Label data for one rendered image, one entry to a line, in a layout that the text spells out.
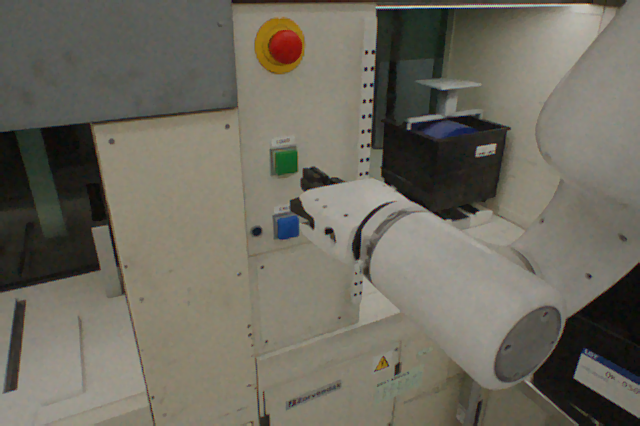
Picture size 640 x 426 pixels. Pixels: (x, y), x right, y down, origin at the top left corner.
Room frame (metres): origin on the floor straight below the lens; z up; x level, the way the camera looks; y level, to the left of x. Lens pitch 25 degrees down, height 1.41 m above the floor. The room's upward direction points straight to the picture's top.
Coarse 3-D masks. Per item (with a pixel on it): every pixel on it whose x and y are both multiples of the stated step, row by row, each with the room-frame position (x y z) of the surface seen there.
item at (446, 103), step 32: (448, 96) 1.09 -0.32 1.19; (384, 128) 1.16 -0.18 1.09; (480, 128) 1.14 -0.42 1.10; (384, 160) 1.15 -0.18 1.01; (416, 160) 1.03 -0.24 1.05; (448, 160) 0.99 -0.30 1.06; (480, 160) 1.04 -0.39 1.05; (416, 192) 1.02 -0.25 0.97; (448, 192) 1.00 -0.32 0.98; (480, 192) 1.05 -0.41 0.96
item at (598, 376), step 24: (624, 288) 0.79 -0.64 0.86; (576, 312) 0.71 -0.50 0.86; (600, 312) 0.79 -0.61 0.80; (624, 312) 0.77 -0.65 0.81; (576, 336) 0.60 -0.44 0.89; (600, 336) 0.58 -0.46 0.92; (624, 336) 0.75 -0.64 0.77; (552, 360) 0.62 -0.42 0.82; (576, 360) 0.59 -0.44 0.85; (600, 360) 0.57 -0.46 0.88; (624, 360) 0.54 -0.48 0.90; (552, 384) 0.61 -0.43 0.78; (576, 384) 0.58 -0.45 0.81; (600, 384) 0.56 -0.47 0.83; (624, 384) 0.53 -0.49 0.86; (600, 408) 0.55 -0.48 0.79; (624, 408) 0.52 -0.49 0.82
